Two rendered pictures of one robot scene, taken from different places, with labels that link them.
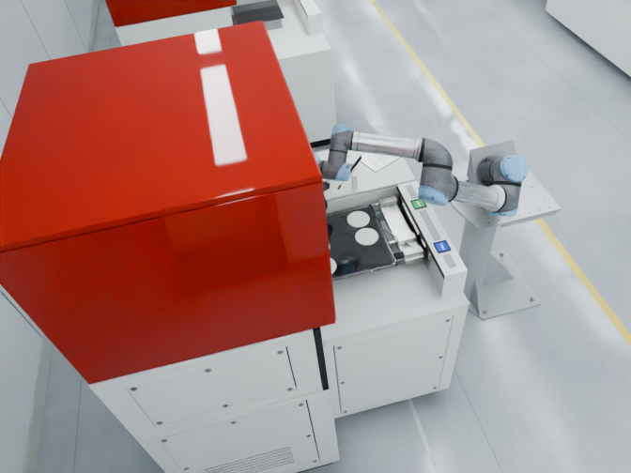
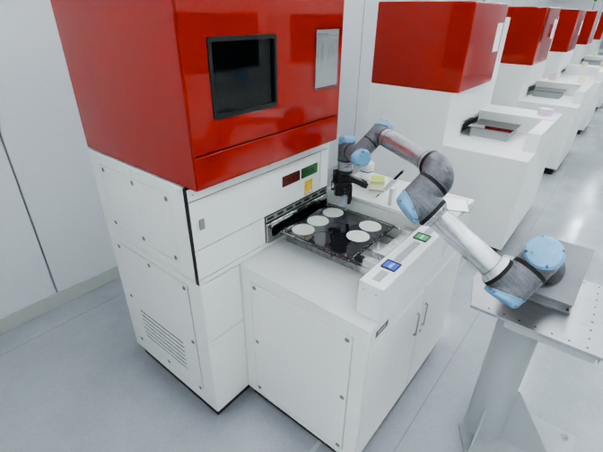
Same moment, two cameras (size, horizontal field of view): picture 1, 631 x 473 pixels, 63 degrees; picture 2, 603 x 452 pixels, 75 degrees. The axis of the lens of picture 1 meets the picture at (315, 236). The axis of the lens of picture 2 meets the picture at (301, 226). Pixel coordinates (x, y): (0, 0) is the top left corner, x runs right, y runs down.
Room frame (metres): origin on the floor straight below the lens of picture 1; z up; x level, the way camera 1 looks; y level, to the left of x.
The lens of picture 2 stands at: (0.31, -1.12, 1.75)
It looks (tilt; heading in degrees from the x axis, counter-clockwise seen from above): 29 degrees down; 47
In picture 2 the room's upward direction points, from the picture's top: 1 degrees clockwise
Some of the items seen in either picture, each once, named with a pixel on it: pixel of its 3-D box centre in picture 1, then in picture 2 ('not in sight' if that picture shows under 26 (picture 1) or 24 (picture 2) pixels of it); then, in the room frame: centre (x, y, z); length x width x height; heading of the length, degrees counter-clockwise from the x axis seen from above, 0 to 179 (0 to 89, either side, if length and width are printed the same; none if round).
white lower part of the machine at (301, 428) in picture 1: (240, 369); (228, 286); (1.20, 0.42, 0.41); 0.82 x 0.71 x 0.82; 8
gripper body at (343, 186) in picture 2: not in sight; (342, 181); (1.60, -0.01, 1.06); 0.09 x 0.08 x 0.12; 150
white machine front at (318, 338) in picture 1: (298, 269); (270, 204); (1.25, 0.08, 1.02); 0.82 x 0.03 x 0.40; 8
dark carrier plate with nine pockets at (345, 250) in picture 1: (343, 242); (336, 228); (1.47, -0.11, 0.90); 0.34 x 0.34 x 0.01; 8
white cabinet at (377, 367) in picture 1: (362, 290); (357, 314); (1.57, -0.21, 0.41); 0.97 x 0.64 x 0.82; 8
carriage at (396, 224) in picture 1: (399, 231); (391, 253); (1.53, -0.37, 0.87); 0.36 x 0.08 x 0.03; 8
